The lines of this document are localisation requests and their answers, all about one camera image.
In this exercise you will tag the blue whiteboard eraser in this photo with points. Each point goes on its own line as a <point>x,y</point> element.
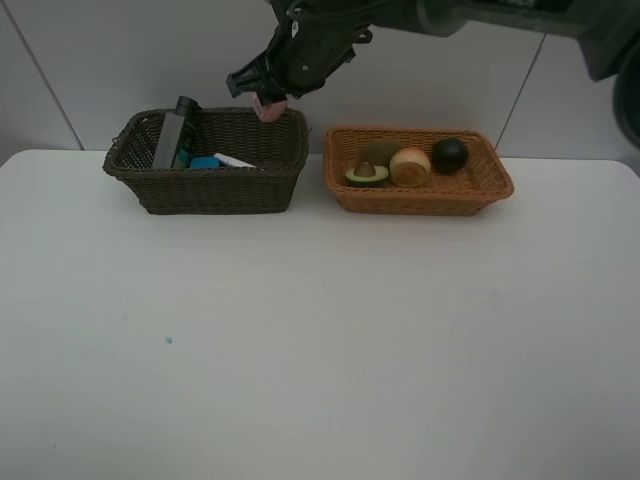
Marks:
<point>209,162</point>

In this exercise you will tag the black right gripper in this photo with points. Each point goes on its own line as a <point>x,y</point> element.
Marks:
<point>295,64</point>

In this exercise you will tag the white pink-tipped marker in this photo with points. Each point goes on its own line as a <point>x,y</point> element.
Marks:
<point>230,161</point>

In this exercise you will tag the orange bread bun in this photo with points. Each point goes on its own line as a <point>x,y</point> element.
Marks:
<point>409,167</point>

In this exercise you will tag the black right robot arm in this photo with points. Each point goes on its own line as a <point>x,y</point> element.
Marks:
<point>606,31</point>

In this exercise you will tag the dark brown wicker basket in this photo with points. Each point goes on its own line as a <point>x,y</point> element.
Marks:
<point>273,156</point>

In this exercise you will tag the pink lotion bottle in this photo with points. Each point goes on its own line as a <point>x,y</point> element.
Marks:
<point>268,113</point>

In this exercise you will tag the halved avocado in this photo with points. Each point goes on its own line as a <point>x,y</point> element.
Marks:
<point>367,175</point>

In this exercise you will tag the dark green pump bottle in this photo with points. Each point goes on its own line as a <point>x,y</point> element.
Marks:
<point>180,125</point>

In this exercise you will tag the orange wicker basket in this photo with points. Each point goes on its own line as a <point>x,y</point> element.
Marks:
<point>483,181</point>

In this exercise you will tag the dark purple mangosteen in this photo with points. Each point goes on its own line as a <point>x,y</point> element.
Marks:
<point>449,155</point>

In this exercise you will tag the brown kiwi fruit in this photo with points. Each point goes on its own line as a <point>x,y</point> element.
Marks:
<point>380,151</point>

